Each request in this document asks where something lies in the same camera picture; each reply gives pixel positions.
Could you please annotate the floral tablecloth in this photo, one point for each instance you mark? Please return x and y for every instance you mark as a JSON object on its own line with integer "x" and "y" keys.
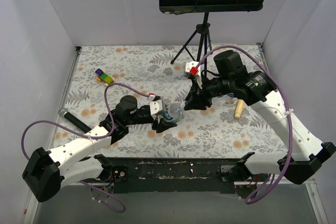
{"x": 139, "y": 70}

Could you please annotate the blue label water bottle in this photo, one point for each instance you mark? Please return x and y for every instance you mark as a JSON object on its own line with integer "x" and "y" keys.
{"x": 231, "y": 95}

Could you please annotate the cream toy microphone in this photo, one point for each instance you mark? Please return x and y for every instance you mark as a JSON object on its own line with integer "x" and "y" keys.
{"x": 239, "y": 109}

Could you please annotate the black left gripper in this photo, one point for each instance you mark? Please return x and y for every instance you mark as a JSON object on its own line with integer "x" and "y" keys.
{"x": 156, "y": 118}

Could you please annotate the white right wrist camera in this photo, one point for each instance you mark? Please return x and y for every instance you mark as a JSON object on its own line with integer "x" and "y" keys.
{"x": 192, "y": 71}

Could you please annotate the white blue label bottle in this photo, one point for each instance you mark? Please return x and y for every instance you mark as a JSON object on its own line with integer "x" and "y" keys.
{"x": 174, "y": 112}

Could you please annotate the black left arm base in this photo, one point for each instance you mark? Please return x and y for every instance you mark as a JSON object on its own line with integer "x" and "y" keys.
{"x": 118, "y": 174}

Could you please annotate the colourful toy block car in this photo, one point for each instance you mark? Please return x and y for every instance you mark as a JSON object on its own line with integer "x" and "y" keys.
{"x": 103, "y": 77}

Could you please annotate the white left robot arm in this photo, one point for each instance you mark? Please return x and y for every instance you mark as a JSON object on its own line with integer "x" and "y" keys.
{"x": 48, "y": 171}

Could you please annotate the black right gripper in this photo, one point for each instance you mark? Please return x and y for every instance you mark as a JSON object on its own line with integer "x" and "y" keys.
{"x": 200, "y": 94}

